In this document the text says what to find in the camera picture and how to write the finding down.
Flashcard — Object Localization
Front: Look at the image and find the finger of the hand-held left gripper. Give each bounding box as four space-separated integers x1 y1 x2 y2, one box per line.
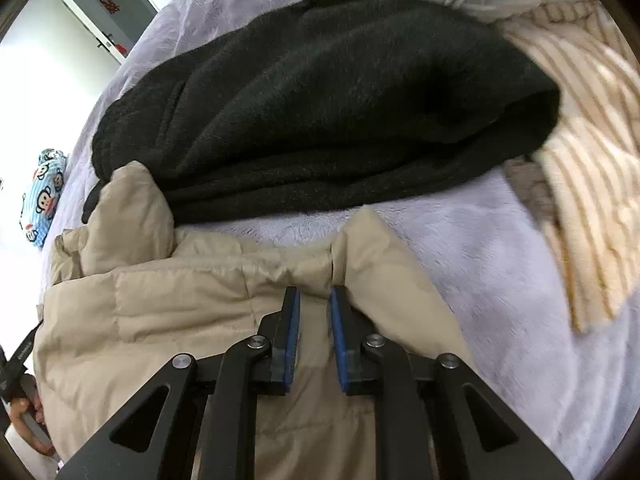
7 321 44 368

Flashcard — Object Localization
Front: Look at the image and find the beige puffer jacket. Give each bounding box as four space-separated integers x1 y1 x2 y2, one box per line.
37 160 481 480

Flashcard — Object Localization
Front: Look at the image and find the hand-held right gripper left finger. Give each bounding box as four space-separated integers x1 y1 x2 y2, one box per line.
57 285 302 480

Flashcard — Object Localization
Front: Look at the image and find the white shelf with red ornaments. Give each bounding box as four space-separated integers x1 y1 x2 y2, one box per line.
50 0 161 66

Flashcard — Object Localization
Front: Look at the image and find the cream striped garment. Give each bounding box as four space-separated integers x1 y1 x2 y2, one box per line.
500 0 640 333

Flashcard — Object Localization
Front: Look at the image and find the black knit garment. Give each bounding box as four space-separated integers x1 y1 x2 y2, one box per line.
81 0 561 226

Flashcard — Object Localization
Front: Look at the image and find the person's left hand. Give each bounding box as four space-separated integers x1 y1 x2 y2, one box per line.
10 375 57 457

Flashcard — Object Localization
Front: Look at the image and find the lavender plush blanket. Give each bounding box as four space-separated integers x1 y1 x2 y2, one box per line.
37 0 640 480

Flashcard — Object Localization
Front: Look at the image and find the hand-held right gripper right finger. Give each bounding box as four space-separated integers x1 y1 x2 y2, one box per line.
327 285 576 480

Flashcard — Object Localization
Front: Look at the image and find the blue monkey print cloth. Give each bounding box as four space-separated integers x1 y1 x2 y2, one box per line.
20 148 69 251

